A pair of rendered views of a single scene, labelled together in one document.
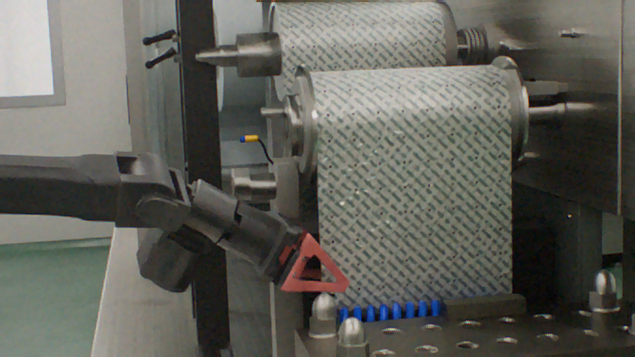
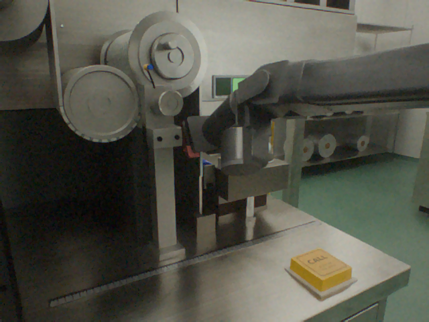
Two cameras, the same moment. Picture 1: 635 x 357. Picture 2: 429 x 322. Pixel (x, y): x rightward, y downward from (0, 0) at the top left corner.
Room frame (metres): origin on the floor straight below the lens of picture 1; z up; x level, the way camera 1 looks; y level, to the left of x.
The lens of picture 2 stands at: (1.21, 0.58, 1.22)
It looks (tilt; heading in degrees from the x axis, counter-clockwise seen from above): 15 degrees down; 251
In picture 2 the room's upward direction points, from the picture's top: straight up
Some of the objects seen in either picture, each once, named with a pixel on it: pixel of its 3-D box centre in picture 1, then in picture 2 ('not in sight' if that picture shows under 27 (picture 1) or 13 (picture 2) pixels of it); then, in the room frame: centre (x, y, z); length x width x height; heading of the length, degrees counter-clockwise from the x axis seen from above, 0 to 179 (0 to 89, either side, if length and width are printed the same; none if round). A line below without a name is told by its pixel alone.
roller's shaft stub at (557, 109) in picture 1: (532, 113); not in sight; (1.15, -0.28, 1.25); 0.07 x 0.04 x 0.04; 100
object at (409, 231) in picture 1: (417, 239); (177, 123); (1.06, -0.12, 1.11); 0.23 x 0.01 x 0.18; 100
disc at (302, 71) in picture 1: (304, 125); (169, 57); (1.10, 0.01, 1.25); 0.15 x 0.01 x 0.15; 10
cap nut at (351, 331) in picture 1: (352, 339); (266, 151); (0.88, -0.03, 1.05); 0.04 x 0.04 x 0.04
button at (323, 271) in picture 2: not in sight; (320, 268); (0.90, 0.21, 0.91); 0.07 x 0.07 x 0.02; 10
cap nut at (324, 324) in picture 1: (324, 314); not in sight; (0.97, 0.00, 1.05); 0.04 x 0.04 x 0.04
